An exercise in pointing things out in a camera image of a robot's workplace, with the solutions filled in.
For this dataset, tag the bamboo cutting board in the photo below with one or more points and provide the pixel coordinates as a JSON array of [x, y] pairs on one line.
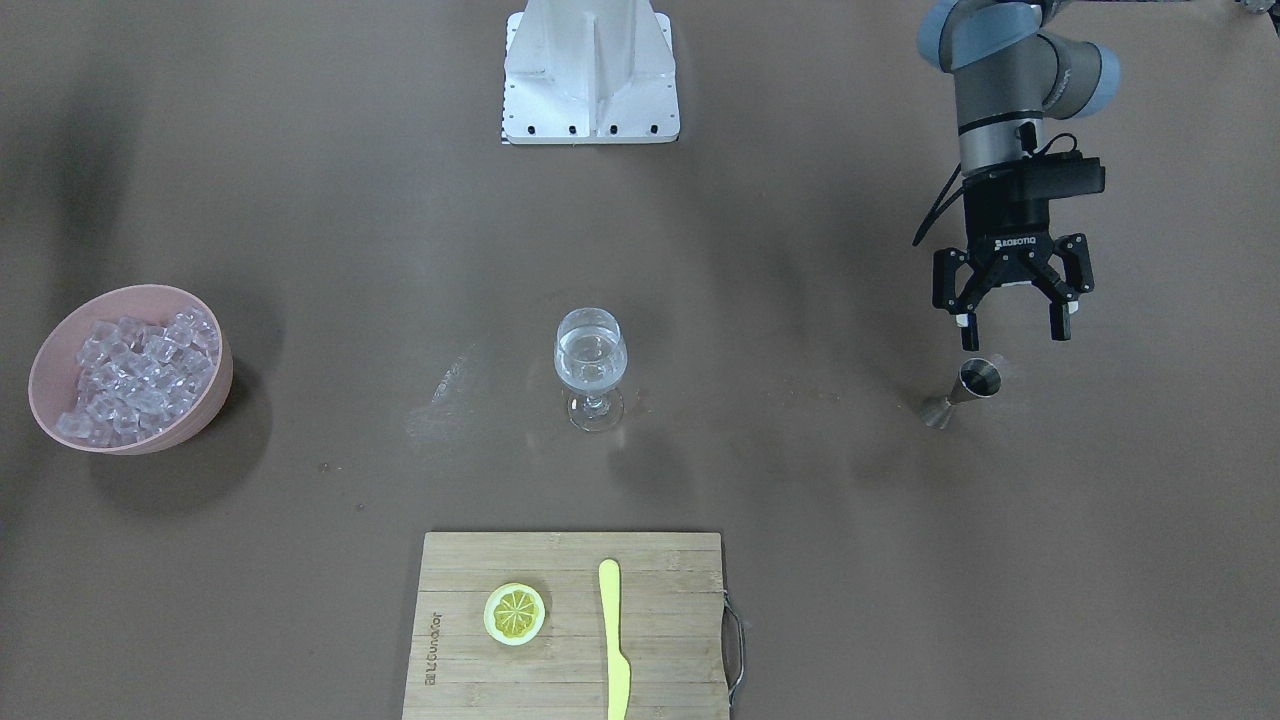
[[672, 611]]

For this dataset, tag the white column base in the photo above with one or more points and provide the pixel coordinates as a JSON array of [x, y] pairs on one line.
[[589, 73]]

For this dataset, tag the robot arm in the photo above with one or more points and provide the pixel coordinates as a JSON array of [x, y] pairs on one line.
[[1010, 74]]

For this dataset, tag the steel cocktail jigger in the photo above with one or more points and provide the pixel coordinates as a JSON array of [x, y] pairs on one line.
[[977, 378]]

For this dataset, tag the pink bowl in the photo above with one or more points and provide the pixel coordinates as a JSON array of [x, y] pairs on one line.
[[52, 378]]

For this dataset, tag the clear wine glass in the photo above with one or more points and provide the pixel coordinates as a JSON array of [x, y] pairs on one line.
[[591, 357]]

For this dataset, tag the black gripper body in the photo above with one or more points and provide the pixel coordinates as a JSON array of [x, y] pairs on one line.
[[1005, 222]]

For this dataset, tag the yellow lemon slice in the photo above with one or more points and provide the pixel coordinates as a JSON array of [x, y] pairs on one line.
[[513, 614]]

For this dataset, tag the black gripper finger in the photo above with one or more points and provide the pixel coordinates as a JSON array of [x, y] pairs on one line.
[[962, 304], [1063, 273]]

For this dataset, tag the clear ice cubes pile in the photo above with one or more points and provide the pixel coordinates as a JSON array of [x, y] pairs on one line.
[[136, 379]]

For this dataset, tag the yellow plastic knife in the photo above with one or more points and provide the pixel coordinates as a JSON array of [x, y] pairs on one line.
[[619, 672]]

